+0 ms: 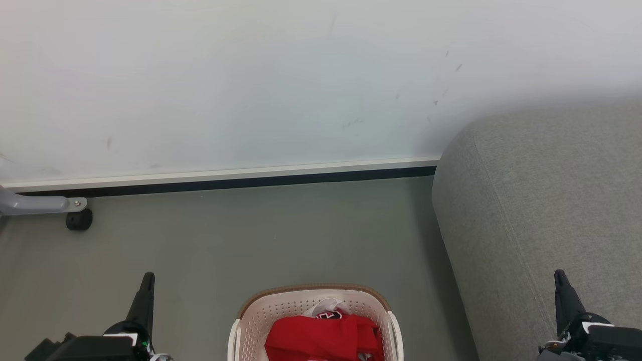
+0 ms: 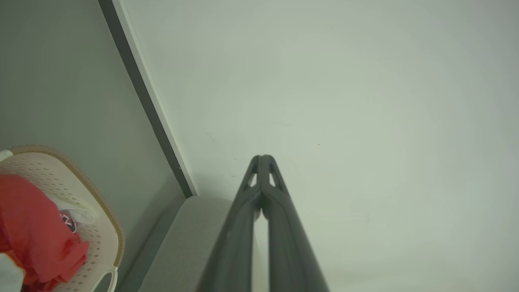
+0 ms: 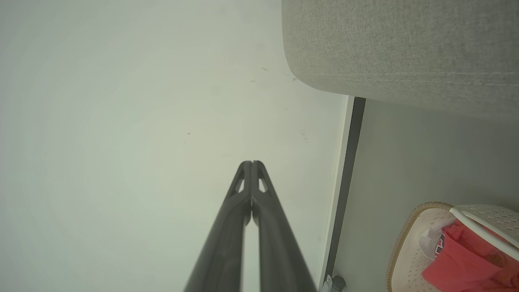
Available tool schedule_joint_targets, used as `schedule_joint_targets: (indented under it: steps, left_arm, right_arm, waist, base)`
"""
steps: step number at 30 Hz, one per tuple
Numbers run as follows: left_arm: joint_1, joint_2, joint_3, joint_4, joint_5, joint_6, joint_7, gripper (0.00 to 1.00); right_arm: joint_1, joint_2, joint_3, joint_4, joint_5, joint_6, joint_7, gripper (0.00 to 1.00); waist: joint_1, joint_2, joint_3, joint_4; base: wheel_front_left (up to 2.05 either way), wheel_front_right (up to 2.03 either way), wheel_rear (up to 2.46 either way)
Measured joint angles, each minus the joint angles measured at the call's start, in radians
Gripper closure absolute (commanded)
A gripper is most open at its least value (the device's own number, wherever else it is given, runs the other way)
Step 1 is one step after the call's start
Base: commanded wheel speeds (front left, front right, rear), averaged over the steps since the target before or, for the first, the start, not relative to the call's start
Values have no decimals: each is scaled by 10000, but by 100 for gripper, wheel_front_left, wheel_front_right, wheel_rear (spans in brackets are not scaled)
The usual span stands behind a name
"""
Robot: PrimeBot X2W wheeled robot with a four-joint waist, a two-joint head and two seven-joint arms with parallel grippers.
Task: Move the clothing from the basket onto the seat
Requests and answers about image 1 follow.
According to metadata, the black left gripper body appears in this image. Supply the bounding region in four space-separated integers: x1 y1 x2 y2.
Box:
25 321 172 361

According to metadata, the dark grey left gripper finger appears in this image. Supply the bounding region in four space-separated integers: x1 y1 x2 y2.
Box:
125 272 155 329

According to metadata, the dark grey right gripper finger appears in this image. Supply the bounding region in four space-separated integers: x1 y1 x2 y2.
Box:
554 269 587 335

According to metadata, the white and black baseboard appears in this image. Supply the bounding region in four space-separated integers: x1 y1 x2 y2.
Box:
2 156 441 198

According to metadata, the red and white garment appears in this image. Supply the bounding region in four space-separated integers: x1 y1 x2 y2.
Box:
264 298 385 361

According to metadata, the black caster wheel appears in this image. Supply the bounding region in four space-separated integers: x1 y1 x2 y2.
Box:
66 209 94 232

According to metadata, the grey metal stand leg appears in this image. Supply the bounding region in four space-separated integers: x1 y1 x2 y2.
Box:
0 185 88 217

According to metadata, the grey fabric sofa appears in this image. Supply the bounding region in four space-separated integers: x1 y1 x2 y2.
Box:
432 100 642 361

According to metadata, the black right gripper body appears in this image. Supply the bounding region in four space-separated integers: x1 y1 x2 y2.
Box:
537 312 642 361

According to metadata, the cream laundry basket brown rim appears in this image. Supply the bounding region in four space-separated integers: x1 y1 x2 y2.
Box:
227 284 404 361

